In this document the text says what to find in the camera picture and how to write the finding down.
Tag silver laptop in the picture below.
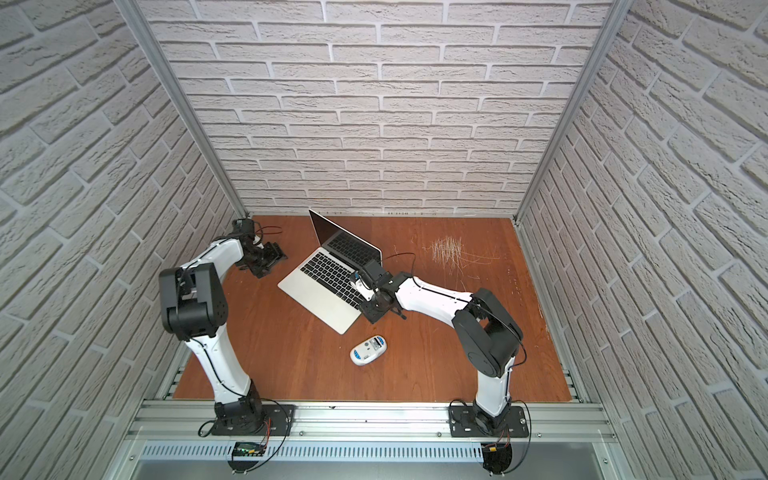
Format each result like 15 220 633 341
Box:
278 210 382 334

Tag white wireless mouse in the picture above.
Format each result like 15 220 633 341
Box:
350 335 387 366

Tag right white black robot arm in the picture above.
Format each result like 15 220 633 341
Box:
349 260 524 435

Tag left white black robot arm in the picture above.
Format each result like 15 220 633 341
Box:
159 218 291 436

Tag left green circuit board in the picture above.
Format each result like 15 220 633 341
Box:
231 442 267 460

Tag right round black controller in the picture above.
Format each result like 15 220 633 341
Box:
481 443 513 475

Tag aluminium front rail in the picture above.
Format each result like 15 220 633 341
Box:
126 400 618 443

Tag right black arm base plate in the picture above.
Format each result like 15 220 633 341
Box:
448 404 530 439

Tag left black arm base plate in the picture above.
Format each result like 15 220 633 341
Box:
209 402 296 436

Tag perforated white cable duct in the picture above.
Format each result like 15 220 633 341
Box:
140 440 482 463

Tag left aluminium corner post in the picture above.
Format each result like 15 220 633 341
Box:
115 0 249 218

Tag aluminium corner post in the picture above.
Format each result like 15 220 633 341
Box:
115 0 249 218
514 0 633 227

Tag right aluminium corner post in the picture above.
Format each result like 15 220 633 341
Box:
514 0 633 227

